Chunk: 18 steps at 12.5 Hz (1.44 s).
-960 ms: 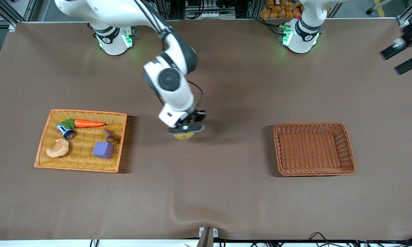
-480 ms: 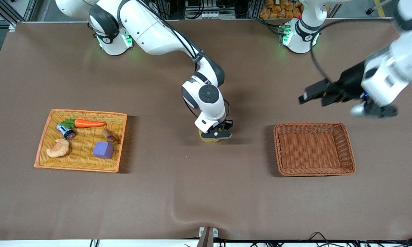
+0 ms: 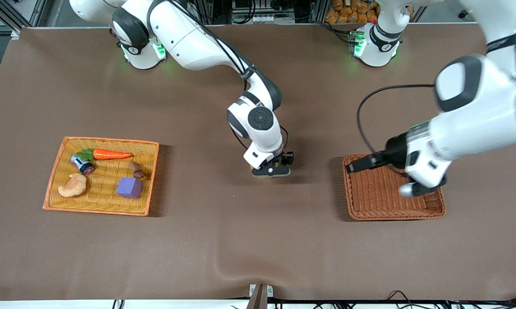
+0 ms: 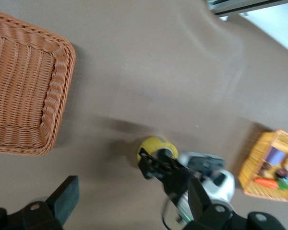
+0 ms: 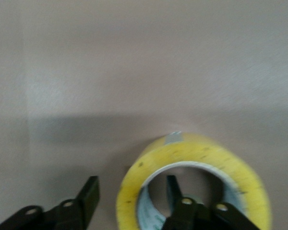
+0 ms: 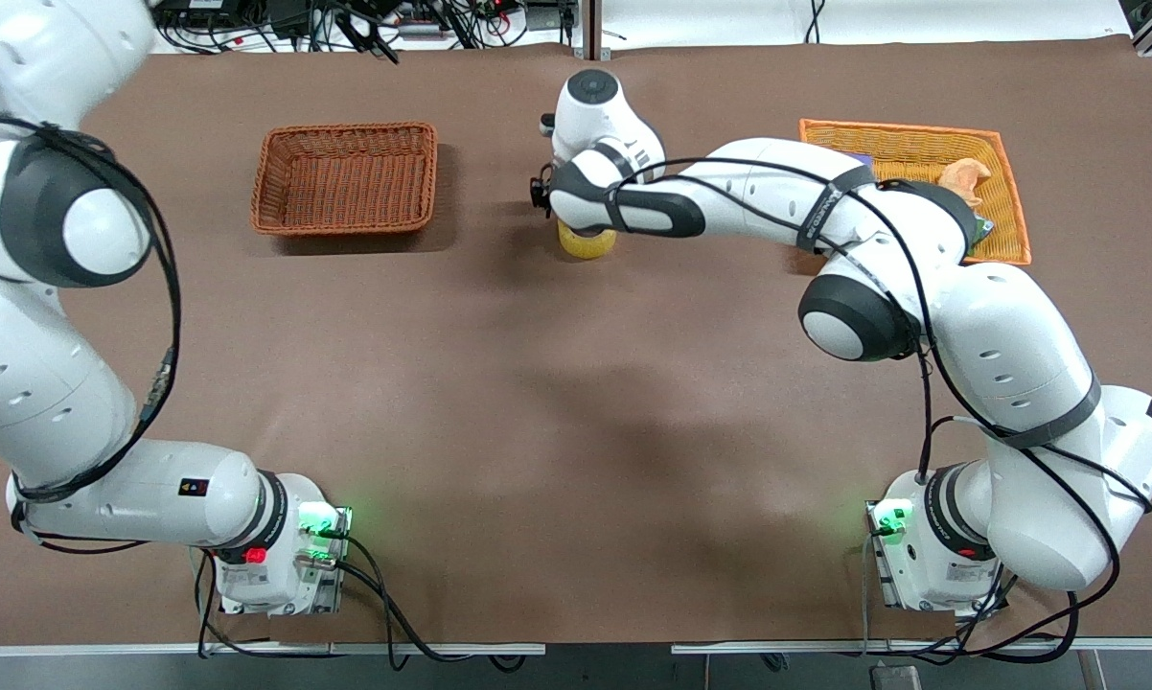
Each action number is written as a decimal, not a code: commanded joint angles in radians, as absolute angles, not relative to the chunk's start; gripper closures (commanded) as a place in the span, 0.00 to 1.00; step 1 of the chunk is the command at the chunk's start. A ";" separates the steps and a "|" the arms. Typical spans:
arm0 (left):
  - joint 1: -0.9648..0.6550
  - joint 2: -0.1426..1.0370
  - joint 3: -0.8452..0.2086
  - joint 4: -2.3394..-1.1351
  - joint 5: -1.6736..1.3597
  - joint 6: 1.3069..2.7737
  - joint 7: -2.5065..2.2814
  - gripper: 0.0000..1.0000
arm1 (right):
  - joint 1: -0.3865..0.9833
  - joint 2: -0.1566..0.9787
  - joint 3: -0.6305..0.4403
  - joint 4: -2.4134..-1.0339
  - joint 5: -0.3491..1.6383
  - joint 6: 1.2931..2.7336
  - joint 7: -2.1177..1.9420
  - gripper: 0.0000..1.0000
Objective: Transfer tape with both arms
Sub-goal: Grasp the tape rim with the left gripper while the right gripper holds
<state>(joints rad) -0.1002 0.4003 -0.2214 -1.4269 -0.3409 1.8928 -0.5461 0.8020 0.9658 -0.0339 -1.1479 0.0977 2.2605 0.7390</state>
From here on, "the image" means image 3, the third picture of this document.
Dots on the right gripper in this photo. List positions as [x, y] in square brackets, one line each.
[287, 158]

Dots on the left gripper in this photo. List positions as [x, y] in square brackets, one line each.
[394, 152]

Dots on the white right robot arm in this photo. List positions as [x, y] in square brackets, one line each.
[189, 38]

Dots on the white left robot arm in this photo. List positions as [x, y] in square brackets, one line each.
[481, 116]

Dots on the brown wicker basket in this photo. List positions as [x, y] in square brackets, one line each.
[382, 201]

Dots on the brown table mat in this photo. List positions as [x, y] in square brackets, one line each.
[249, 236]

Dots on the metal table clamp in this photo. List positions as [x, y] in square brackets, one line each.
[260, 296]

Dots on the small white power strip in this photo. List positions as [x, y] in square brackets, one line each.
[264, 19]

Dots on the small brown toy piece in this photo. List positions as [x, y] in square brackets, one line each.
[136, 170]

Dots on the bag of orange snacks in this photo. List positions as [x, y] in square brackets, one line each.
[348, 13]

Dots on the purple cube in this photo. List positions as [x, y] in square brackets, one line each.
[129, 188]

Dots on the orange toy carrot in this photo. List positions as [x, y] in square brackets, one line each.
[110, 154]

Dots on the flat yellow woven tray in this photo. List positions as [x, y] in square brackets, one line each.
[103, 207]

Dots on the small dark bottle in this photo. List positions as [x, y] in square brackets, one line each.
[80, 162]

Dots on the toy croissant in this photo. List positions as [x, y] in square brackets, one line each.
[71, 189]

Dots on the aluminium frame rail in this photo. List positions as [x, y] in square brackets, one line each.
[9, 15]

